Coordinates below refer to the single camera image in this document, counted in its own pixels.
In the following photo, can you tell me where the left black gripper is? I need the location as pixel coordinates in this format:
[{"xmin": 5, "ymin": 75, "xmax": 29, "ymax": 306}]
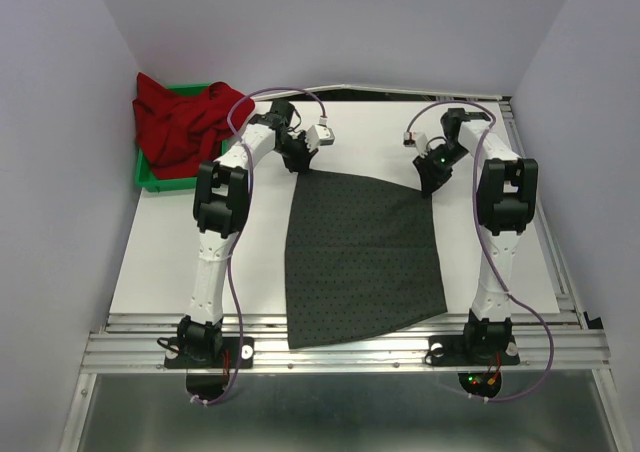
[{"xmin": 274, "ymin": 130, "xmax": 317, "ymax": 174}]

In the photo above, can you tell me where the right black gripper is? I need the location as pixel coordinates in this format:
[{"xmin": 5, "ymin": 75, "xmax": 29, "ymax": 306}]
[{"xmin": 412, "ymin": 140, "xmax": 468, "ymax": 197}]

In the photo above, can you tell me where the dark grey dotted skirt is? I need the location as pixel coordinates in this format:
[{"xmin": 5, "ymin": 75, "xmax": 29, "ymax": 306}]
[{"xmin": 284, "ymin": 171, "xmax": 447, "ymax": 349}]

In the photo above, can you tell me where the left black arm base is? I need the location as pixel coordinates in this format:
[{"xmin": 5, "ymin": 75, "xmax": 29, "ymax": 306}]
[{"xmin": 156, "ymin": 336, "xmax": 255, "ymax": 370}]

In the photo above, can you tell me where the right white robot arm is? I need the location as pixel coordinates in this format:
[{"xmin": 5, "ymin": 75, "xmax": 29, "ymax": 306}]
[{"xmin": 403, "ymin": 100, "xmax": 538, "ymax": 362}]

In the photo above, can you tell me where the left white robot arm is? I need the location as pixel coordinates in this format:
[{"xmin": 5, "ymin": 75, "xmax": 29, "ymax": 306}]
[{"xmin": 177, "ymin": 99, "xmax": 327, "ymax": 366}]

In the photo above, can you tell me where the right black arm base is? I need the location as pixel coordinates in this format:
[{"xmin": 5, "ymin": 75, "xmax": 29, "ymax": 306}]
[{"xmin": 423, "ymin": 334, "xmax": 520, "ymax": 368}]

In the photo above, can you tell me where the red skirt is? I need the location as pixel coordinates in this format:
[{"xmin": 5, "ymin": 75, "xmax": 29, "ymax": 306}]
[{"xmin": 133, "ymin": 73, "xmax": 255, "ymax": 179}]

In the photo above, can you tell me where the green plastic bin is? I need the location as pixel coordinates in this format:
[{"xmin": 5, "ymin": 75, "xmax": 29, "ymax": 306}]
[{"xmin": 134, "ymin": 83, "xmax": 208, "ymax": 193}]

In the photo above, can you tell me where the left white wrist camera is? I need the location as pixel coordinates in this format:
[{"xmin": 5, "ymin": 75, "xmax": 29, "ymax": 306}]
[{"xmin": 305, "ymin": 124, "xmax": 335, "ymax": 151}]

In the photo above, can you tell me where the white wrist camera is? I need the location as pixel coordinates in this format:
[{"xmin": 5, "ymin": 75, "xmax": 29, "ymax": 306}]
[
  {"xmin": 402, "ymin": 131, "xmax": 433, "ymax": 156},
  {"xmin": 305, "ymin": 124, "xmax": 335, "ymax": 151}
]

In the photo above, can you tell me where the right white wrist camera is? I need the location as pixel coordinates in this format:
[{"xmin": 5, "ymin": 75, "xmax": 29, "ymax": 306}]
[{"xmin": 402, "ymin": 131, "xmax": 433, "ymax": 156}]

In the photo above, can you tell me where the white back wall trim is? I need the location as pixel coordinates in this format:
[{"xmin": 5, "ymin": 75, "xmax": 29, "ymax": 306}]
[{"xmin": 252, "ymin": 84, "xmax": 514, "ymax": 104}]

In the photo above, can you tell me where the aluminium rail frame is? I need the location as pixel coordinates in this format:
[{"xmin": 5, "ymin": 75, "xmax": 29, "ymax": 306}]
[{"xmin": 59, "ymin": 96, "xmax": 621, "ymax": 452}]

